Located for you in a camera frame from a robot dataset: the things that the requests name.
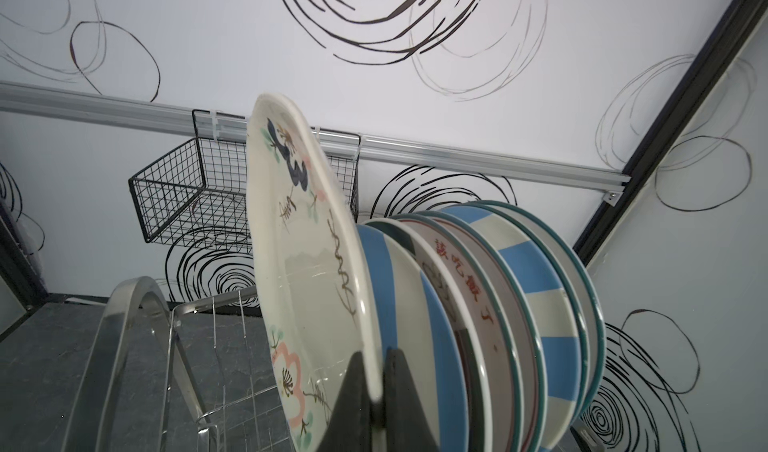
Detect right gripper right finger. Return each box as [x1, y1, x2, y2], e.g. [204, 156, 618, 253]
[383, 348, 439, 452]

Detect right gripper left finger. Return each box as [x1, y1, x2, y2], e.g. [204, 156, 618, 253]
[316, 352, 372, 452]

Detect green red rimmed white plate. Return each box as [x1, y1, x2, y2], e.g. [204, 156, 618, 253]
[367, 217, 496, 451]

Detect blue striped plate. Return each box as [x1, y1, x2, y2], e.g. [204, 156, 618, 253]
[357, 225, 469, 451]
[444, 205, 589, 451]

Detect cream plate with black drawing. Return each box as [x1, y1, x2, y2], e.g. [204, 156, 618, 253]
[246, 93, 383, 451]

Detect white plate green cloud outline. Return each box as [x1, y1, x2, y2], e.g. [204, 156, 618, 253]
[479, 199, 607, 417]

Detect white plate red characters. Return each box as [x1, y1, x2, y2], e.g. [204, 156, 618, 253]
[423, 210, 547, 451]

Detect stainless steel dish rack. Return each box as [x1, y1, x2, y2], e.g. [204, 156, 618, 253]
[62, 277, 295, 451]

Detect black wire wall basket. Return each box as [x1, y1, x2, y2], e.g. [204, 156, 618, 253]
[129, 97, 359, 257]

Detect aluminium wall rail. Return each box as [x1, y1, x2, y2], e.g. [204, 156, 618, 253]
[1, 82, 630, 206]

